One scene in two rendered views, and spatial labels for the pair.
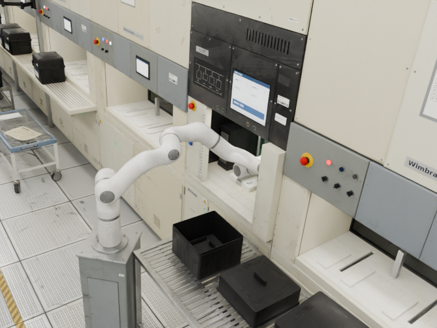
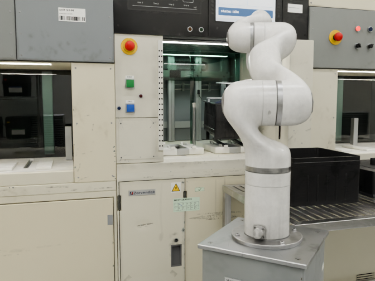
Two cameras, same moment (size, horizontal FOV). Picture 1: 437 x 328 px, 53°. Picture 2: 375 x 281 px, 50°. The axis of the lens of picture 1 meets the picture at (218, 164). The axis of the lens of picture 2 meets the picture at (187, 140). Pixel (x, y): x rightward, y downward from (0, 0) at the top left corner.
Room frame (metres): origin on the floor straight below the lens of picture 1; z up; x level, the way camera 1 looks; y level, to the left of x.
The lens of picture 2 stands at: (1.68, 1.62, 1.13)
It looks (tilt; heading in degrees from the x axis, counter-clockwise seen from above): 6 degrees down; 293
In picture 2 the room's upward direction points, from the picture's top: straight up
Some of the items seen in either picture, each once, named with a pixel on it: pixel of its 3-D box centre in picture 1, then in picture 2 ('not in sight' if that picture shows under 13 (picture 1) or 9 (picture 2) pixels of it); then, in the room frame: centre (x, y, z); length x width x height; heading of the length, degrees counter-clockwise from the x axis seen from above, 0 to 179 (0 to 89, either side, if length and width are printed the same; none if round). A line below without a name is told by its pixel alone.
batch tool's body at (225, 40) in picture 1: (276, 168); (190, 129); (2.50, -0.38, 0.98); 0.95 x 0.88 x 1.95; 129
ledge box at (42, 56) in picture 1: (48, 67); not in sight; (4.38, 1.84, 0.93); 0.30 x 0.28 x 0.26; 36
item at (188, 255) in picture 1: (206, 243); (306, 174); (1.84, 0.03, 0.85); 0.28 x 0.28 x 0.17; 37
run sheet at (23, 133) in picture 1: (23, 133); not in sight; (3.75, 1.89, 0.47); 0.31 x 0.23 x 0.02; 60
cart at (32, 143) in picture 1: (23, 146); not in sight; (3.91, 1.98, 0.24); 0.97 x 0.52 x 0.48; 41
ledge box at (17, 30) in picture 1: (17, 41); not in sight; (5.32, 2.58, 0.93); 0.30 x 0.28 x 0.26; 41
